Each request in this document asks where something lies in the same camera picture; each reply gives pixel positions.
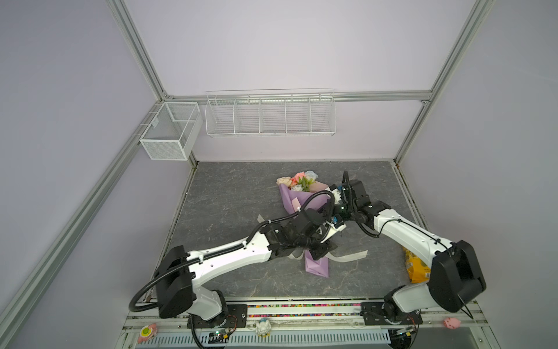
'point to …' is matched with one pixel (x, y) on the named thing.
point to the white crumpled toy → (263, 328)
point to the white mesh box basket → (172, 134)
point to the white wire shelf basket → (276, 112)
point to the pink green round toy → (147, 332)
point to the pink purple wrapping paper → (293, 201)
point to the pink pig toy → (452, 323)
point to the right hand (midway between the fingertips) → (312, 216)
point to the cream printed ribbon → (334, 256)
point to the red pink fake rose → (294, 179)
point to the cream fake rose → (284, 180)
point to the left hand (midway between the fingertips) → (331, 245)
